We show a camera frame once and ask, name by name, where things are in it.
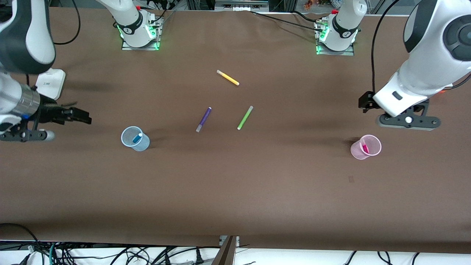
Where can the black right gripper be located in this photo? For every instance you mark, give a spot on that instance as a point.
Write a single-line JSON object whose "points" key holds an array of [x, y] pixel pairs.
{"points": [[49, 112]]}

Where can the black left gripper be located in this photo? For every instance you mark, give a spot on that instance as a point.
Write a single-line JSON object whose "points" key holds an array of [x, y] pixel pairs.
{"points": [[366, 101]]}

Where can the pink marker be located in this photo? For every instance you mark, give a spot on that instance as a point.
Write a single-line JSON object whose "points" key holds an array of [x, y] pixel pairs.
{"points": [[365, 147]]}

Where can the blue marker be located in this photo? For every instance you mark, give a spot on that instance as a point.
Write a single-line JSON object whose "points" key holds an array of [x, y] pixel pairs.
{"points": [[137, 138]]}

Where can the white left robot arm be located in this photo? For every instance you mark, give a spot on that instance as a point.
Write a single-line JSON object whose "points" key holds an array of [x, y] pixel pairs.
{"points": [[430, 55]]}

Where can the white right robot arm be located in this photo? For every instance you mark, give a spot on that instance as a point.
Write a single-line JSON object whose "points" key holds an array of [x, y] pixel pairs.
{"points": [[25, 36]]}

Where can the white desk lamp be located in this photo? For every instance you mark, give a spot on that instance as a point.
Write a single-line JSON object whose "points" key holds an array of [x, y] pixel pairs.
{"points": [[53, 84]]}

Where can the translucent pink cup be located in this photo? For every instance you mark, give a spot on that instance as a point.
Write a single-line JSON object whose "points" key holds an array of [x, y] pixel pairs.
{"points": [[373, 147]]}

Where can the translucent blue cup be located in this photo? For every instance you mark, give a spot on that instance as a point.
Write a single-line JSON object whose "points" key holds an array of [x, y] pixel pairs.
{"points": [[141, 144]]}

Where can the green marker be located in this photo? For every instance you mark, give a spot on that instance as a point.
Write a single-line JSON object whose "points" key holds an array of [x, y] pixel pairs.
{"points": [[245, 117]]}

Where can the purple marker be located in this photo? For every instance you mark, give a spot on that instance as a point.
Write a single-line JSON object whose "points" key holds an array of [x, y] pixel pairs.
{"points": [[203, 119]]}

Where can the yellow marker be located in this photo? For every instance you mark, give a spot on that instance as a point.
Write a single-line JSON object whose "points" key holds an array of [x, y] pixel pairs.
{"points": [[228, 77]]}

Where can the brown table cover sheet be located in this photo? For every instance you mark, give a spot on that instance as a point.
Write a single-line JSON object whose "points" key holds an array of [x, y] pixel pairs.
{"points": [[235, 191]]}

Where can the black power plug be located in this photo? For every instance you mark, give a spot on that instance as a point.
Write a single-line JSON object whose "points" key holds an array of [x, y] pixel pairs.
{"points": [[199, 257]]}

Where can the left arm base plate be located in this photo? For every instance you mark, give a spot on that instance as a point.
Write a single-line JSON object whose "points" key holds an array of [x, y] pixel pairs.
{"points": [[320, 49]]}

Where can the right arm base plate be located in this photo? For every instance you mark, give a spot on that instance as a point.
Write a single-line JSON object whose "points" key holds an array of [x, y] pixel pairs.
{"points": [[154, 42]]}

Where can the brown wooden table post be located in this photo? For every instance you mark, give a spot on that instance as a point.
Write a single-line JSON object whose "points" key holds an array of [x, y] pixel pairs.
{"points": [[224, 254]]}

